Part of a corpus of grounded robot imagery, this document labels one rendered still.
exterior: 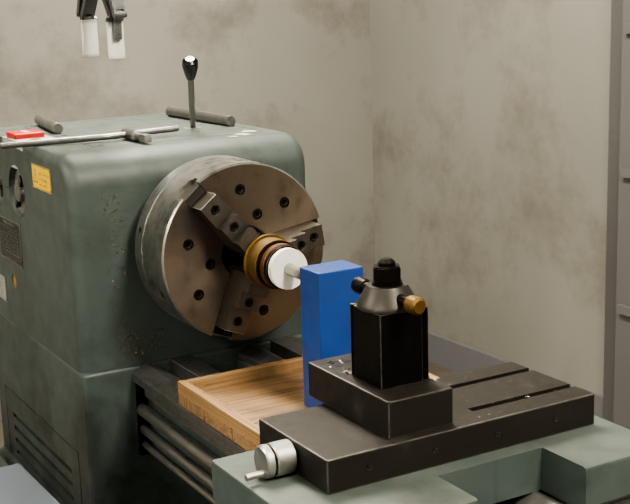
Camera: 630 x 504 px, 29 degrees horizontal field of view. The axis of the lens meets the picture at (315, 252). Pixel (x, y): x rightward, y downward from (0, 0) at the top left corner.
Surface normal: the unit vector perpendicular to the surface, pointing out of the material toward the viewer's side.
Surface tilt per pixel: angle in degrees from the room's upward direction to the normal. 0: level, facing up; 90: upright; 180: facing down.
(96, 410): 90
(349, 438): 0
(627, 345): 90
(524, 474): 90
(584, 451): 0
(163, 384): 26
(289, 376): 0
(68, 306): 90
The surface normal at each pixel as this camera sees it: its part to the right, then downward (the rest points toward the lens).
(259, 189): 0.50, 0.17
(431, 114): -0.85, 0.14
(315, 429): -0.03, -0.98
